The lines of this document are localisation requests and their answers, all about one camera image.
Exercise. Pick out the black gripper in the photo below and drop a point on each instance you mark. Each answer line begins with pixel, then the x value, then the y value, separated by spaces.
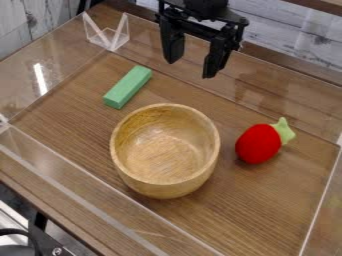
pixel 202 18

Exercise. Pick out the green rectangular block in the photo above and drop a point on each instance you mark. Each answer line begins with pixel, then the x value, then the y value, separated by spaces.
pixel 128 87

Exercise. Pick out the wooden bowl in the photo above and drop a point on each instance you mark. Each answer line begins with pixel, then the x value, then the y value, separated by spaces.
pixel 165 148

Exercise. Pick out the red plush strawberry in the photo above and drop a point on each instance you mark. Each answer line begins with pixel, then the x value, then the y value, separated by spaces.
pixel 263 140

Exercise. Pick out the clear acrylic corner bracket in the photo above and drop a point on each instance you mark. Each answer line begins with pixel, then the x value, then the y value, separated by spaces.
pixel 108 38

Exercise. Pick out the clear acrylic tray wall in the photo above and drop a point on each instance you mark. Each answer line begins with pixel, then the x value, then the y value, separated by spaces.
pixel 271 209

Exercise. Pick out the black table leg bracket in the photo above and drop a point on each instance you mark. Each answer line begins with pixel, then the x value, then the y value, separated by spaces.
pixel 49 245

